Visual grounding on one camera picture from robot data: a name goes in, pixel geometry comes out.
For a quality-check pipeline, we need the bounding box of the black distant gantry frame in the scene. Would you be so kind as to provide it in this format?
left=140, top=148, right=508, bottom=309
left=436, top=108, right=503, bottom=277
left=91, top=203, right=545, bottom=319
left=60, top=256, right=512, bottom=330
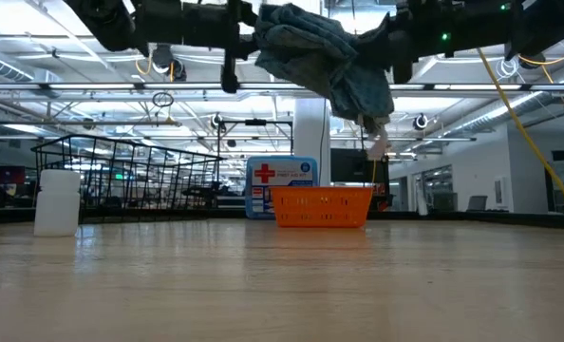
left=216, top=118, right=294, bottom=191

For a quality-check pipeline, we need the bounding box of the white building column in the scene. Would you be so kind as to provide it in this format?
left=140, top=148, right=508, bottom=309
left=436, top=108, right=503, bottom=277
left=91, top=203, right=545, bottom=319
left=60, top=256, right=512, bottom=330
left=293, top=97, right=331, bottom=187

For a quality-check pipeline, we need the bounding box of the black wire basket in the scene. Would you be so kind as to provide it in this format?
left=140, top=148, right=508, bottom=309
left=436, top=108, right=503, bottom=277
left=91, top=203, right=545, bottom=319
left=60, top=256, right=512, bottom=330
left=30, top=134, right=226, bottom=222

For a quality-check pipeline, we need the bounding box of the black computer case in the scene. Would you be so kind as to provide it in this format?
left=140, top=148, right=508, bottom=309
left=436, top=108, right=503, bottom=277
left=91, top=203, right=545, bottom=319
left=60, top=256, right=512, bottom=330
left=329, top=148, right=390, bottom=213

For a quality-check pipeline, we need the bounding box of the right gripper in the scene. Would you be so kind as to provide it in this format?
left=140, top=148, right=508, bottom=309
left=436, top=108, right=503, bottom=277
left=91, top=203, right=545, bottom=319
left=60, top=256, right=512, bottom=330
left=357, top=7, right=452, bottom=85

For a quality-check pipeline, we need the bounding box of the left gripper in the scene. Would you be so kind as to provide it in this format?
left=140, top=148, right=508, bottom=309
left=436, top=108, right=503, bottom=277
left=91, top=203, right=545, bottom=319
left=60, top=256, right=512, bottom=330
left=186, top=0, right=264, bottom=95

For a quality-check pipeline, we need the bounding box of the black aluminium table frame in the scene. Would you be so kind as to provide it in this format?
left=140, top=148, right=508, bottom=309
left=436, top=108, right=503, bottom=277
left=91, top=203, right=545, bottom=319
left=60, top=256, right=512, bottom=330
left=0, top=204, right=564, bottom=232

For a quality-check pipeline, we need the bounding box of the blue first aid kit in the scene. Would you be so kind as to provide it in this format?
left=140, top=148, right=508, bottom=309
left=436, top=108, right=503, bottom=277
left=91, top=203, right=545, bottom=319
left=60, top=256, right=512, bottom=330
left=243, top=155, right=319, bottom=220

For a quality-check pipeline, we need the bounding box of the blue patterned cloth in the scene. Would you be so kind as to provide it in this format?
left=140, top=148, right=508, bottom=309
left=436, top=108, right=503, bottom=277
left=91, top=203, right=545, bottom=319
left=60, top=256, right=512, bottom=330
left=253, top=2, right=396, bottom=162

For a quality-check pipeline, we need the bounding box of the orange plastic basket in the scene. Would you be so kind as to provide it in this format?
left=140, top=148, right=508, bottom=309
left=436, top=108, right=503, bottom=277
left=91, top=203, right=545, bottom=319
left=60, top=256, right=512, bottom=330
left=271, top=185, right=374, bottom=229

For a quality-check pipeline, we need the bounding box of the white opaque plastic bottle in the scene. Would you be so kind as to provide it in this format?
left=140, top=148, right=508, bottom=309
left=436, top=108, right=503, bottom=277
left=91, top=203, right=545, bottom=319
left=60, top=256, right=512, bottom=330
left=33, top=169, right=82, bottom=238

